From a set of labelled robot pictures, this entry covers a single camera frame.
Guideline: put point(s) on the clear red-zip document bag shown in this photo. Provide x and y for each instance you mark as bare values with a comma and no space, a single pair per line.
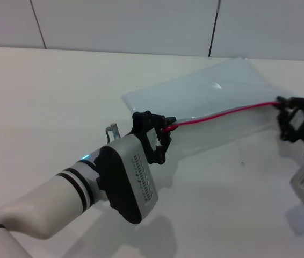
208,91

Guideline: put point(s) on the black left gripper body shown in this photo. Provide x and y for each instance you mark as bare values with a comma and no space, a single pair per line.
148,145

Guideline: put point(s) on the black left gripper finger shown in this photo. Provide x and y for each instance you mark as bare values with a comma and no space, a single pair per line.
152,118
166,139

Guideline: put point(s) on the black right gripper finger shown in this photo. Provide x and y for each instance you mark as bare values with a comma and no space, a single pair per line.
285,102
284,126

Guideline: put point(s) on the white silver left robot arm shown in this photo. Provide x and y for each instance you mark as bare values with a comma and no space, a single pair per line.
47,204

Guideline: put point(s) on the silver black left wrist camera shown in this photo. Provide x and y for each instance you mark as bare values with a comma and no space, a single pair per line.
130,177

